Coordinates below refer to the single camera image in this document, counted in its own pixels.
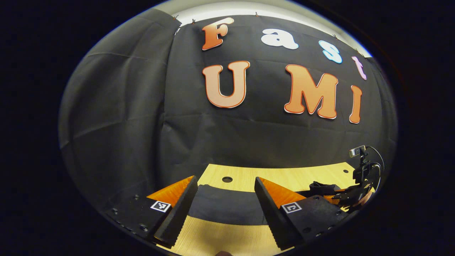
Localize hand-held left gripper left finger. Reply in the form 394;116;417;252
106;175;199;249

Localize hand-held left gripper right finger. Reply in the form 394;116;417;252
254;176;350;251

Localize dark blue jeans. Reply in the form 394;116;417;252
188;181;343;226

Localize black backdrop cloth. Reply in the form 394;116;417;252
59;8;398;214

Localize black cable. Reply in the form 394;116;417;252
365;145;385;194

